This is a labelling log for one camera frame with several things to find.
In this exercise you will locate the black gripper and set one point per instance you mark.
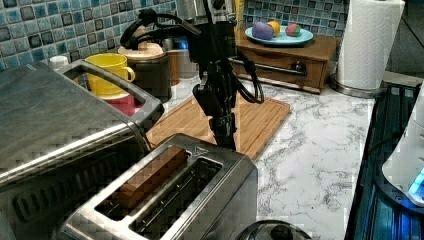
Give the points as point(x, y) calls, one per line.
point(214, 43)

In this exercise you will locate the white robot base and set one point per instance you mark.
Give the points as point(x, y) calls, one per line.
point(398, 147)

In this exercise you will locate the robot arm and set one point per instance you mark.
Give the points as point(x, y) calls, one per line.
point(196, 12)

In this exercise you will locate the stainless two-slot toaster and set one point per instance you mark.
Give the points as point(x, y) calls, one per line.
point(211, 196)

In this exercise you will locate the bread slice in toaster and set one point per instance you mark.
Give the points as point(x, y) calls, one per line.
point(140, 185)

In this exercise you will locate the stainless toaster oven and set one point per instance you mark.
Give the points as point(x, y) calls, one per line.
point(60, 144)

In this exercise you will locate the bamboo cutting board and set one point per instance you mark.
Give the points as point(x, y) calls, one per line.
point(256, 124)

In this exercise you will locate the steel canister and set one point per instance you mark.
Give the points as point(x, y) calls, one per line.
point(179, 60)

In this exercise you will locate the dark canister with wooden lid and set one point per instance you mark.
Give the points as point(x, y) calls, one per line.
point(151, 66)

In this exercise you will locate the purple toy egg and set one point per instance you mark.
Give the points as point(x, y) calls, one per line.
point(262, 31)

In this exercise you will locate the light blue plate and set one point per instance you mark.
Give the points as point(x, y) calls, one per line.
point(282, 39)

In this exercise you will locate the pink red mug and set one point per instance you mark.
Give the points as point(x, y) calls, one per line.
point(128, 105)

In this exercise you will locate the wooden drawer stand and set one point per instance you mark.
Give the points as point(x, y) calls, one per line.
point(305, 67)

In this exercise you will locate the yellow toy fruit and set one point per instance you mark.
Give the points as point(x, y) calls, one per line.
point(275, 26)

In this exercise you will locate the red green toy fruit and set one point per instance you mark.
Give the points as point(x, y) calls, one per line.
point(293, 30)

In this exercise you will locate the yellow mug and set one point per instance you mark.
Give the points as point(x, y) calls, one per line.
point(110, 64)

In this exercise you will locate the dark pot lid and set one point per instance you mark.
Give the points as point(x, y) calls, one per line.
point(272, 230)

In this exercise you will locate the steel paper towel holder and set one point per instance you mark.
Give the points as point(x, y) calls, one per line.
point(355, 92)

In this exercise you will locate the white paper towel roll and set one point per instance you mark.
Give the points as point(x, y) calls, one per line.
point(367, 42)

